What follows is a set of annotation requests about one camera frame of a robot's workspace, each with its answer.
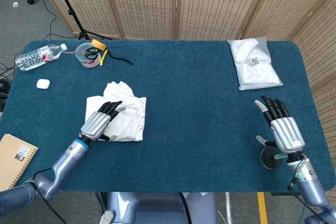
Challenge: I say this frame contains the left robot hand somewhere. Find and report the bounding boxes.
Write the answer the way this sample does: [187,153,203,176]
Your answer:
[80,100,127,142]

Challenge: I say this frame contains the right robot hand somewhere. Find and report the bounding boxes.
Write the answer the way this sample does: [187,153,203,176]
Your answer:
[254,95,307,156]

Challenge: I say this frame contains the white t-shirt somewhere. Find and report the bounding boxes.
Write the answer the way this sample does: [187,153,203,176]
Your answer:
[85,81,148,143]

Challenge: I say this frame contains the black round disc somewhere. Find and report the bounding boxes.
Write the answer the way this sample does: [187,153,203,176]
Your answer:
[259,146,286,170]

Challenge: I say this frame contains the clear round plastic tub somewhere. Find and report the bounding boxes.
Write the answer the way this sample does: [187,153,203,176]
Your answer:
[75,42,103,69]

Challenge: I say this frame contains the white earbuds case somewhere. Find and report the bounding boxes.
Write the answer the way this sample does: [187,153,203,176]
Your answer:
[36,78,51,90]

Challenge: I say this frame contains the bagged folded white garment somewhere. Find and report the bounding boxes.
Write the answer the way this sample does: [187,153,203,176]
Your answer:
[227,36,285,91]

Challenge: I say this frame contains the brown spiral notebook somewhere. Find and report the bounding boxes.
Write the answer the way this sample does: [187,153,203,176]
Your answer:
[0,133,40,192]

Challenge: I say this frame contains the clear plastic water bottle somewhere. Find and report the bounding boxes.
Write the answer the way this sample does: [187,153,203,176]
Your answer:
[15,43,68,72]

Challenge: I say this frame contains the blue carpet table cover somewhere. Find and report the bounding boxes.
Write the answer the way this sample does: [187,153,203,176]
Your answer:
[0,39,333,193]

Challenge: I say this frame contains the white metal pole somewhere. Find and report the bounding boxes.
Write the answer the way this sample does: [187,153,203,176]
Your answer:
[224,191,234,224]

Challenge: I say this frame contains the blue-grey robot torso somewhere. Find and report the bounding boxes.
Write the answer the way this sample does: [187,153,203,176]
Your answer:
[101,191,219,224]

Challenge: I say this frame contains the black tripod stand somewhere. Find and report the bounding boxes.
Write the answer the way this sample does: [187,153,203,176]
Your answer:
[48,0,106,41]

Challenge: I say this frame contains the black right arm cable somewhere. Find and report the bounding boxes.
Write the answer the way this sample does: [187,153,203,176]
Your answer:
[286,155,326,224]

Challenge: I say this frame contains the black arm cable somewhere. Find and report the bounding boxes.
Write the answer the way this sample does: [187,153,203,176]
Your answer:
[31,166,68,224]
[286,155,326,224]

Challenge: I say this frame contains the black strap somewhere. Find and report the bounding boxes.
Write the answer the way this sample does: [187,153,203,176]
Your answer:
[107,50,134,66]

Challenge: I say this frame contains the black-handled scissors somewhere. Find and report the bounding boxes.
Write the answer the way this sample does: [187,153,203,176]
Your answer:
[61,47,102,61]

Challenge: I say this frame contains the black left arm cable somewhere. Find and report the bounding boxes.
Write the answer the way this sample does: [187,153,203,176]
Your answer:
[31,166,68,224]

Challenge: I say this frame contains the black floor cables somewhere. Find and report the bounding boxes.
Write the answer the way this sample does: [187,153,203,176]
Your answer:
[0,60,17,105]

